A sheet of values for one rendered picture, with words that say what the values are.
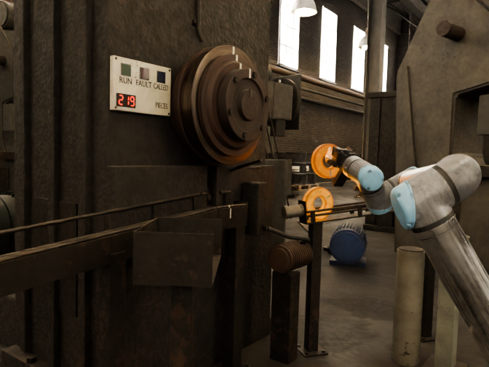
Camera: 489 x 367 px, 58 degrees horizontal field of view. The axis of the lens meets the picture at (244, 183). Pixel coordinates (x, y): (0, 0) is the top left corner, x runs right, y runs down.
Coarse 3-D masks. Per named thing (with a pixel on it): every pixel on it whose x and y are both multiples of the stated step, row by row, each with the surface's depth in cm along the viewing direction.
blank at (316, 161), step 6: (324, 144) 197; (330, 144) 197; (318, 150) 195; (324, 150) 196; (312, 156) 197; (318, 156) 195; (324, 156) 196; (312, 162) 196; (318, 162) 196; (318, 168) 196; (324, 168) 197; (330, 168) 198; (336, 168) 198; (318, 174) 197; (324, 174) 197; (330, 174) 198
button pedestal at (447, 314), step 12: (444, 288) 191; (444, 300) 191; (444, 312) 192; (456, 312) 193; (444, 324) 192; (456, 324) 195; (444, 336) 192; (456, 336) 196; (444, 348) 192; (456, 348) 198; (432, 360) 202; (444, 360) 192
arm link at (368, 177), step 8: (360, 160) 172; (352, 168) 171; (360, 168) 167; (368, 168) 165; (376, 168) 165; (352, 176) 171; (360, 176) 166; (368, 176) 164; (376, 176) 165; (360, 184) 167; (368, 184) 165; (376, 184) 166; (368, 192) 169
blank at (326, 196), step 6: (306, 192) 205; (312, 192) 203; (318, 192) 205; (324, 192) 206; (306, 198) 202; (312, 198) 204; (324, 198) 206; (330, 198) 207; (306, 204) 202; (312, 204) 204; (324, 204) 208; (330, 204) 208; (306, 210) 203; (330, 210) 208; (318, 216) 205; (324, 216) 207
